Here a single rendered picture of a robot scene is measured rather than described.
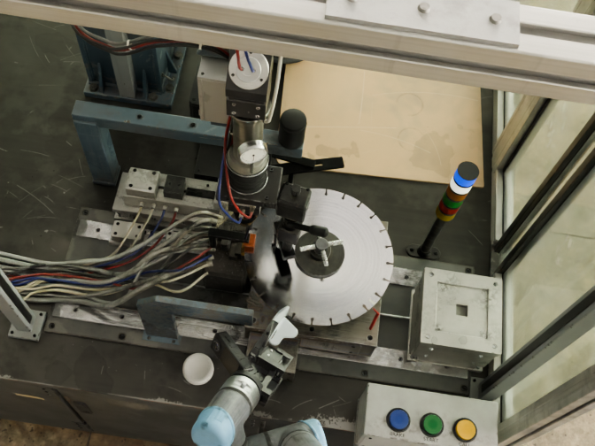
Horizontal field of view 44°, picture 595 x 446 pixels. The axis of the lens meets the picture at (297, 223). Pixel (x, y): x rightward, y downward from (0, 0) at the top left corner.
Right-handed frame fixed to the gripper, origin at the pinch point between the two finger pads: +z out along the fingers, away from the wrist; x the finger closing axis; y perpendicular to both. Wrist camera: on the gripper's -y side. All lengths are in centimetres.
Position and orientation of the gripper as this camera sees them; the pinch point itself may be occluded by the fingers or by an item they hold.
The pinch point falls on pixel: (274, 329)
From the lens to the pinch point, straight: 163.7
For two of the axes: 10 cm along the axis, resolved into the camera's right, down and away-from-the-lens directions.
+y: 8.7, 4.8, -1.4
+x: 3.4, -7.8, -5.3
